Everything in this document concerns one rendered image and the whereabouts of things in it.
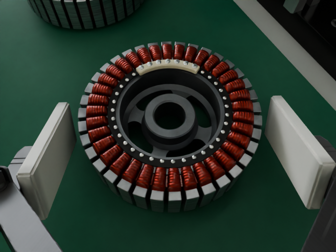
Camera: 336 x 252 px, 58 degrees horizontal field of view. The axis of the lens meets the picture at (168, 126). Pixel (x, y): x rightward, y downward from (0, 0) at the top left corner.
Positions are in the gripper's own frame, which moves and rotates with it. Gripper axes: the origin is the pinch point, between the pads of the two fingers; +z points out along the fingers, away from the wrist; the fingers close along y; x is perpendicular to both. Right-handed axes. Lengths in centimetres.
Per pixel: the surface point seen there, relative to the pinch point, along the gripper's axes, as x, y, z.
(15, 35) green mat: 3.3, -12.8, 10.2
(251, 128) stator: 0.7, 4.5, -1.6
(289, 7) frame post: 5.3, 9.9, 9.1
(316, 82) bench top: 0.3, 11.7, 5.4
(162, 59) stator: 3.2, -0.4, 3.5
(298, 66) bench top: 1.1, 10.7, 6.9
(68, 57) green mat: 2.0, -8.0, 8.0
